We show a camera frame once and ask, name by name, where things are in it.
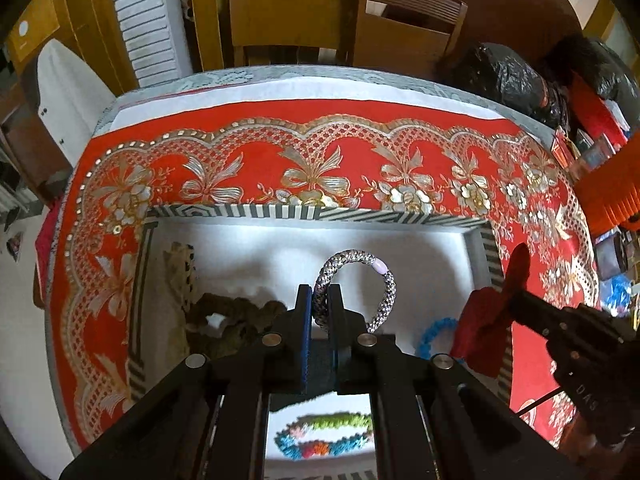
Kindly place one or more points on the red floral tablecloth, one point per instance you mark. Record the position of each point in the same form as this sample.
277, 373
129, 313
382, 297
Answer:
350, 135

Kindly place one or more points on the black plastic bag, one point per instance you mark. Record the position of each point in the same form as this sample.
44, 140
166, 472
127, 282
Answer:
595, 70
505, 80

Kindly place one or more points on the white garment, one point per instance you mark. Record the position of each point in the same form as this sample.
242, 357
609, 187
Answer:
70, 95

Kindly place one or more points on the dark wooden chair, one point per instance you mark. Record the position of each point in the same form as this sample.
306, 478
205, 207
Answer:
405, 35

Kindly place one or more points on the red bow hair clip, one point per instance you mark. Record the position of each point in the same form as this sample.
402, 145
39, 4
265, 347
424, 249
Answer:
485, 320

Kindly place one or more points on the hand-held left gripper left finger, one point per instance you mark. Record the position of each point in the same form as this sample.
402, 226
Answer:
305, 350

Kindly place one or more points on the striped tray with white inside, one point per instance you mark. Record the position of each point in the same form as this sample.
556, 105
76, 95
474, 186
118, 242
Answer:
250, 250

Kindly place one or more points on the grey jar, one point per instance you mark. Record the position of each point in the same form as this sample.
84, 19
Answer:
612, 257

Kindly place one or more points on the light wooden chair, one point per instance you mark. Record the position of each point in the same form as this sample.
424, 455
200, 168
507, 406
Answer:
285, 20

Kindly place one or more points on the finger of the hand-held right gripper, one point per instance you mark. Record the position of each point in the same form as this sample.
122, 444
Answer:
532, 310

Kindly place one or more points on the white lace table cover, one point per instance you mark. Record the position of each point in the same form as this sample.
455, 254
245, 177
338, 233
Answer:
300, 82

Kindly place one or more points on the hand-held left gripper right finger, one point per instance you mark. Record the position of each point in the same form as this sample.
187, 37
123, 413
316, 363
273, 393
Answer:
340, 330

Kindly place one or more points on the white louvered door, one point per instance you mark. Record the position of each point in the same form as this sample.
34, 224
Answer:
145, 20

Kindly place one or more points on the blue plastic bag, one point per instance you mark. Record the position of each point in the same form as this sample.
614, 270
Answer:
615, 295

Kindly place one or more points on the red plastic basket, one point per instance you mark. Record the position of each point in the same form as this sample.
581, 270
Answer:
597, 115

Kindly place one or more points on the leopard print scrunchie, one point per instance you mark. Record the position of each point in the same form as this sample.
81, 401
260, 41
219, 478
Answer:
180, 270

